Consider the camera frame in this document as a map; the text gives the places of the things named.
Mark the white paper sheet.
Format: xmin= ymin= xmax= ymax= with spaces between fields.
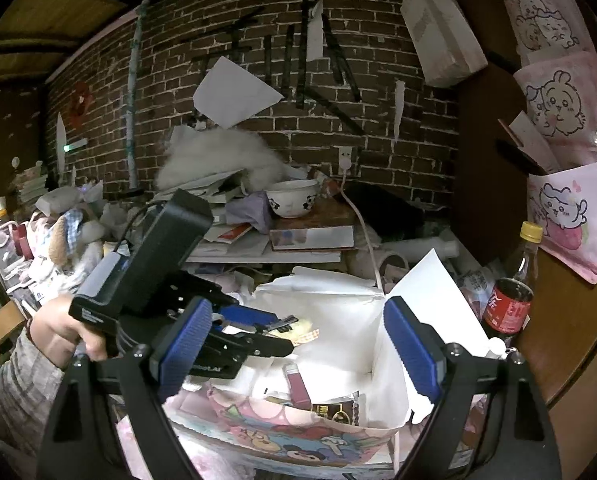
xmin=192 ymin=56 xmax=285 ymax=130

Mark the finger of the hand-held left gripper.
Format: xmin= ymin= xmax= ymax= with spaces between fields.
xmin=211 ymin=305 xmax=299 ymax=333
xmin=188 ymin=329 xmax=295 ymax=381

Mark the dark cloth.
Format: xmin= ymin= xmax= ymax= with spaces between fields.
xmin=343 ymin=182 xmax=429 ymax=241

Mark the black flat item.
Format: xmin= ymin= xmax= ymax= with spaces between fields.
xmin=496 ymin=140 xmax=549 ymax=177

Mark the long white paper strip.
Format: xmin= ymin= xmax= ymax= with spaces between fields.
xmin=393 ymin=80 xmax=406 ymax=148

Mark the brown snack packet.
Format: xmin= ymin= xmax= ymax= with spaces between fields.
xmin=311 ymin=392 xmax=367 ymax=427

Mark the teal wall pipe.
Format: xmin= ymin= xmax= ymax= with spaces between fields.
xmin=126 ymin=2 xmax=146 ymax=191

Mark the person's left forearm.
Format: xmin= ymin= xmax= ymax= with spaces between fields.
xmin=0 ymin=330 xmax=66 ymax=461

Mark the white card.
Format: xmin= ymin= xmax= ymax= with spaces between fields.
xmin=509 ymin=110 xmax=562 ymax=173

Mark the small yellow packet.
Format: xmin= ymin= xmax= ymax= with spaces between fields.
xmin=278 ymin=317 xmax=320 ymax=346

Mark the person's left hand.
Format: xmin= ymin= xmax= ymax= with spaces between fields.
xmin=28 ymin=292 xmax=110 ymax=363

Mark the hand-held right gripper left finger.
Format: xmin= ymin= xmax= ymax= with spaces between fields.
xmin=37 ymin=296 xmax=214 ymax=480

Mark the purple cloth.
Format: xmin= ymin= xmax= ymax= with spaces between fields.
xmin=226 ymin=192 xmax=274 ymax=235

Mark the pink cartoon hanging organizer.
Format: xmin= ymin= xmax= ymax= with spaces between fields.
xmin=503 ymin=0 xmax=597 ymax=286

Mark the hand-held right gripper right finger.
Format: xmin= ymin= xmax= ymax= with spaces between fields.
xmin=383 ymin=296 xmax=562 ymax=480

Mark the white panda print bowl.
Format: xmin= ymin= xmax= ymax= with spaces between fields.
xmin=263 ymin=179 xmax=322 ymax=219

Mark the white power cable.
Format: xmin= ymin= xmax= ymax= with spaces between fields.
xmin=341 ymin=170 xmax=385 ymax=291

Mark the red wall decoration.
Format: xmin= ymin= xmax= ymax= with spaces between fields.
xmin=71 ymin=80 xmax=92 ymax=126

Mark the beige plush toy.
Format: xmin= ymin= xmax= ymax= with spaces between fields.
xmin=28 ymin=207 xmax=109 ymax=271

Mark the cartoon printed cardboard box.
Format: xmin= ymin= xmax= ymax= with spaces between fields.
xmin=166 ymin=247 xmax=490 ymax=468

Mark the white paper bag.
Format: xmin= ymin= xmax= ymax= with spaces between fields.
xmin=400 ymin=0 xmax=488 ymax=88

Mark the short white paper strip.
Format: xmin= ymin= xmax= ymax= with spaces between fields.
xmin=306 ymin=0 xmax=325 ymax=61

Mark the stack of books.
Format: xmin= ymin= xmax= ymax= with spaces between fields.
xmin=151 ymin=170 xmax=359 ymax=266

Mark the white fluffy fur plush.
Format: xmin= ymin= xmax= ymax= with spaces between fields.
xmin=154 ymin=127 xmax=286 ymax=193

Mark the cola bottle yellow cap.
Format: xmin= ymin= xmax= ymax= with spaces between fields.
xmin=481 ymin=221 xmax=544 ymax=348

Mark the pink lip balm tube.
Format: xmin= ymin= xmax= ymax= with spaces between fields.
xmin=282 ymin=362 xmax=313 ymax=411

